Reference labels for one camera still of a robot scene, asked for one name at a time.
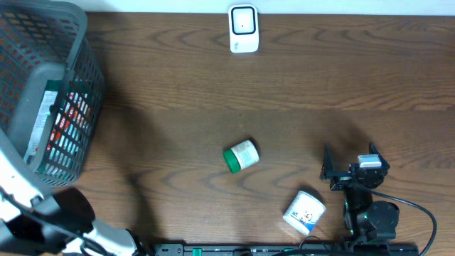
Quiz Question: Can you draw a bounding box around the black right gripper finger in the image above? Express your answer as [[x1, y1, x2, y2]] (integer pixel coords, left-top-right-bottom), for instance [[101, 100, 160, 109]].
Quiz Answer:
[[369, 142, 380, 155], [319, 145, 335, 180]]

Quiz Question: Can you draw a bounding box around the white blue labelled jar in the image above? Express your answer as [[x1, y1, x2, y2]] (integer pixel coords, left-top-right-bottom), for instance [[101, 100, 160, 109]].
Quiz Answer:
[[283, 191, 326, 235]]

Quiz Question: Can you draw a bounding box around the green lid white jar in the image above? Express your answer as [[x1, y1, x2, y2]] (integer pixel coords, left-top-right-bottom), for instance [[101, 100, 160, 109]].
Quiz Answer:
[[223, 139, 259, 174]]

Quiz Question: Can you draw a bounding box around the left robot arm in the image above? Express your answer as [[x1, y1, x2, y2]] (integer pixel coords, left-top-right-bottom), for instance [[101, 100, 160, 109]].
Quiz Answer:
[[1, 134, 156, 255]]

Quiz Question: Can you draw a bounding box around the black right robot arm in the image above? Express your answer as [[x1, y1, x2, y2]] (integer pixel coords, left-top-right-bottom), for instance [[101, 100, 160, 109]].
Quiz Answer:
[[320, 143, 400, 250]]

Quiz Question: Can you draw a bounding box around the white barcode scanner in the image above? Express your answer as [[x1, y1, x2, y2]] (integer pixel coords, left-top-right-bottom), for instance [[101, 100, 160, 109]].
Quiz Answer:
[[228, 4, 259, 53]]

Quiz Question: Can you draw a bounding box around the flat white red package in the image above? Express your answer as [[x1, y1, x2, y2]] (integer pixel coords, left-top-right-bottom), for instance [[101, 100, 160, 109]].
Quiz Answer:
[[23, 80, 88, 168]]

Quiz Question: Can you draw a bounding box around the grey plastic mesh basket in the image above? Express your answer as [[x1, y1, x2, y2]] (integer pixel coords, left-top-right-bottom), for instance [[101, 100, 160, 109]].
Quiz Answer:
[[1, 1, 105, 187]]

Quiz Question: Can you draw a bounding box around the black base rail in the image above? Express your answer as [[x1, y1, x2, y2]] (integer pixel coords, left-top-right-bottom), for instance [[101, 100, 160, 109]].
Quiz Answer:
[[154, 242, 419, 256]]

